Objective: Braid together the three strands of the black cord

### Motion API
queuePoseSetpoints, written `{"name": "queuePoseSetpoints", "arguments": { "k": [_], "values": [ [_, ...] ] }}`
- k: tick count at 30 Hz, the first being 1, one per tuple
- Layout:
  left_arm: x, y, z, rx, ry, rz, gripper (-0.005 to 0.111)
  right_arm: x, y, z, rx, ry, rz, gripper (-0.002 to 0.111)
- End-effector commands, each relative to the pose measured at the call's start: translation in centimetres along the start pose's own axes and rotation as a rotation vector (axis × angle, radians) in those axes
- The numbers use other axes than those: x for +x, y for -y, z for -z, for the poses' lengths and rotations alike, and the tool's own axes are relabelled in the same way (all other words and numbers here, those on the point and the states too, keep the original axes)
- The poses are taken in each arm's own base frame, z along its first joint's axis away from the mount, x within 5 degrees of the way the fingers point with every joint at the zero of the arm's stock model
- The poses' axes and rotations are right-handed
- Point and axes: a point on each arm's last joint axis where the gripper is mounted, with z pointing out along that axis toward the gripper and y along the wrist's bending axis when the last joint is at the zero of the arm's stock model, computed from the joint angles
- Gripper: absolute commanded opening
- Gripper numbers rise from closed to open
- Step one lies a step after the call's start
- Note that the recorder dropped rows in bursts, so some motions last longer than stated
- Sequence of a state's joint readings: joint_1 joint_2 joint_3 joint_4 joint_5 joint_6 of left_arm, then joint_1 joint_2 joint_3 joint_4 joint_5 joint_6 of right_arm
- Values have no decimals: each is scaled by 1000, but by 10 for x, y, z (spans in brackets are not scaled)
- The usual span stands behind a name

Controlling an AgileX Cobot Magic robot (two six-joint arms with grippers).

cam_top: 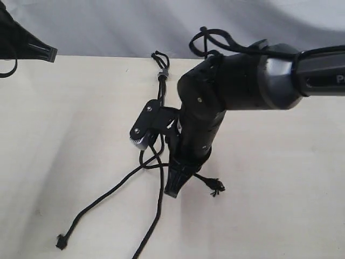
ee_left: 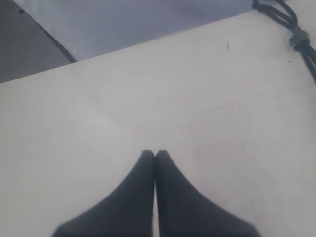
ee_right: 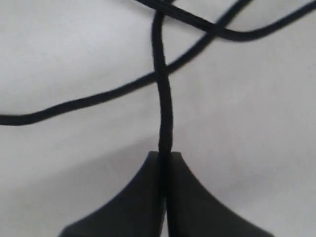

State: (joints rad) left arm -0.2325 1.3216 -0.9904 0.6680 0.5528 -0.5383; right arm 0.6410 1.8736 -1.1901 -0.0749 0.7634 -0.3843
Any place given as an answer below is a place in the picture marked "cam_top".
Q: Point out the grey backdrop cloth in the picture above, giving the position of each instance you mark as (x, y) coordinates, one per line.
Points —
(136, 28)

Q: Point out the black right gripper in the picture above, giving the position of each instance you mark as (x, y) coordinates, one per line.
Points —
(188, 139)

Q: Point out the clear tape piece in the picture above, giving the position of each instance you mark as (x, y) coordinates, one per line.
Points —
(163, 75)

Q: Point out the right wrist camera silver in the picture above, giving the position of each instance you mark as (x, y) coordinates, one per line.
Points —
(142, 135)

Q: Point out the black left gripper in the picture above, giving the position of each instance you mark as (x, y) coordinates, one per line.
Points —
(19, 43)

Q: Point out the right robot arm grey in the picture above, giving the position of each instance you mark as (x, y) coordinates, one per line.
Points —
(274, 77)

